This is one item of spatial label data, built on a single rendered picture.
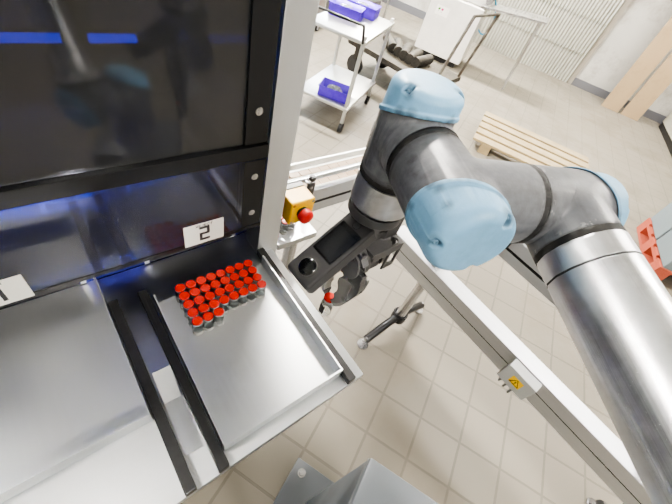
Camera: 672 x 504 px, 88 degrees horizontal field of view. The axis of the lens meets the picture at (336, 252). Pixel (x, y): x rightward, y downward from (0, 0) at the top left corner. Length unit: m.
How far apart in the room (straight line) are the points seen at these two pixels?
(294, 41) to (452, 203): 0.44
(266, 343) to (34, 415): 0.40
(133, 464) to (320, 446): 1.03
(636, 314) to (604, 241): 0.06
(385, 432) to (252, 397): 1.09
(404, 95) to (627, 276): 0.23
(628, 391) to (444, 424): 1.60
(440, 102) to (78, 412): 0.73
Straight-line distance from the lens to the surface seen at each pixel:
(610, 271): 0.35
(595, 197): 0.38
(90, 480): 0.76
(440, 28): 5.97
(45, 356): 0.85
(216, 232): 0.80
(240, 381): 0.76
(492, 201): 0.28
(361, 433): 1.73
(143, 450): 0.75
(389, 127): 0.36
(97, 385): 0.80
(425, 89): 0.35
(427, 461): 1.82
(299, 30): 0.65
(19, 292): 0.78
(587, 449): 1.64
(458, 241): 0.28
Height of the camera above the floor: 1.60
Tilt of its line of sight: 47 degrees down
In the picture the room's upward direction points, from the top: 20 degrees clockwise
